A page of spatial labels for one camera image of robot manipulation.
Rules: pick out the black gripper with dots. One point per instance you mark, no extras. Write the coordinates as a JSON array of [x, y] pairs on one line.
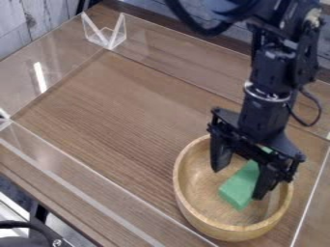
[[252, 133]]

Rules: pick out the green foam stick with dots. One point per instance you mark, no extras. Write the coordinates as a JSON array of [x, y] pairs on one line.
[[235, 190]]

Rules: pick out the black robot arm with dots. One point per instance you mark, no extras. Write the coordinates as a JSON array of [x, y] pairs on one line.
[[286, 27]]

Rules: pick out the wooden bowl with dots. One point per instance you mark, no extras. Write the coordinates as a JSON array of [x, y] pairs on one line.
[[210, 215]]

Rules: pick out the clear acrylic front wall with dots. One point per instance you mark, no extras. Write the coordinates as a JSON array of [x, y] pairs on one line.
[[111, 216]]

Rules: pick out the clear acrylic corner bracket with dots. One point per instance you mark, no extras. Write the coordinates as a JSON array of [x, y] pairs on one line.
[[105, 37]]

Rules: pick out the black table leg bracket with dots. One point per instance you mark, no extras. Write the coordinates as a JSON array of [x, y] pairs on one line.
[[37, 220]]

